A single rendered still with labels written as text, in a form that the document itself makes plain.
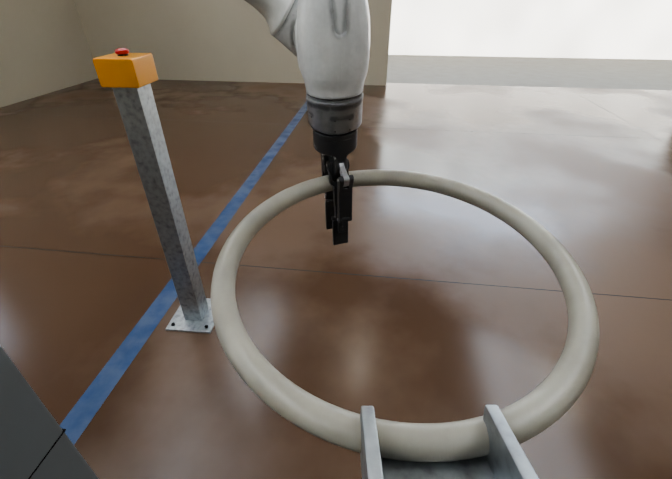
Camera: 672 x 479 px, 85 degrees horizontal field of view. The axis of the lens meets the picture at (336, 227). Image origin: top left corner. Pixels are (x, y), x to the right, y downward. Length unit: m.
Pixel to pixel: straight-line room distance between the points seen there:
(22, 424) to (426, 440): 0.84
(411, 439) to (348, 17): 0.48
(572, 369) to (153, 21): 6.89
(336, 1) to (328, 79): 0.09
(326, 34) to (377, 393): 1.23
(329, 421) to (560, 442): 1.26
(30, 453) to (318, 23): 0.99
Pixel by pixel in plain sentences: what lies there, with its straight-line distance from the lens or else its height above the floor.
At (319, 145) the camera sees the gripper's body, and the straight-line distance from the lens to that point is 0.62.
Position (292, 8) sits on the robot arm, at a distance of 0.68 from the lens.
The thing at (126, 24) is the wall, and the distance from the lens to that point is 7.25.
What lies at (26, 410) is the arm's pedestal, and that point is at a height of 0.53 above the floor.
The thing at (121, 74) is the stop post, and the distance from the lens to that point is 1.31.
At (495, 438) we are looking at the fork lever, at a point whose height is 0.93.
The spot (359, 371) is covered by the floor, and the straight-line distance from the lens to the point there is 1.54.
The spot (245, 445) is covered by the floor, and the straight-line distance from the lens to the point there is 1.42.
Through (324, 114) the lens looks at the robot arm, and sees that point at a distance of 0.58.
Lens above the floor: 1.24
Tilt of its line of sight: 33 degrees down
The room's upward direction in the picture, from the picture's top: straight up
